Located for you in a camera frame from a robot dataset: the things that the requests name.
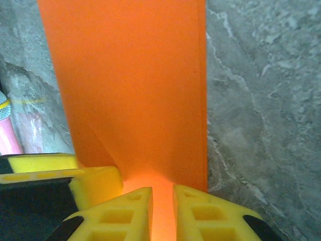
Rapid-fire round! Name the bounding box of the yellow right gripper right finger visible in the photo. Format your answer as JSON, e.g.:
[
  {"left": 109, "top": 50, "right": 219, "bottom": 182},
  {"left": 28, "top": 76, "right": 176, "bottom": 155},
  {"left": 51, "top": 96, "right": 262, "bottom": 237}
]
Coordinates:
[{"left": 173, "top": 184, "right": 279, "bottom": 241}]

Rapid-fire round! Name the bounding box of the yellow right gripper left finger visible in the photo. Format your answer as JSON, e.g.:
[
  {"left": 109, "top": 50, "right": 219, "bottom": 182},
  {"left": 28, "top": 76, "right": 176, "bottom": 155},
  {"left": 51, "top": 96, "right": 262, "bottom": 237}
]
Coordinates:
[{"left": 62, "top": 186, "right": 154, "bottom": 241}]

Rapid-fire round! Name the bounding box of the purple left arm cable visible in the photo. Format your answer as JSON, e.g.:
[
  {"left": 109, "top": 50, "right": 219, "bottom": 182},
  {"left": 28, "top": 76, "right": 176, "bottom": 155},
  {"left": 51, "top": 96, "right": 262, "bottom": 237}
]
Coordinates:
[{"left": 0, "top": 90, "right": 25, "bottom": 156}]

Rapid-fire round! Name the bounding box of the orange cloth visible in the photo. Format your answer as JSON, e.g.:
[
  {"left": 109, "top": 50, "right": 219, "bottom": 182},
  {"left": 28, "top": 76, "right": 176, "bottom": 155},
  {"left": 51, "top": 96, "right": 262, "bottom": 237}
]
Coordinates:
[{"left": 36, "top": 0, "right": 209, "bottom": 241}]

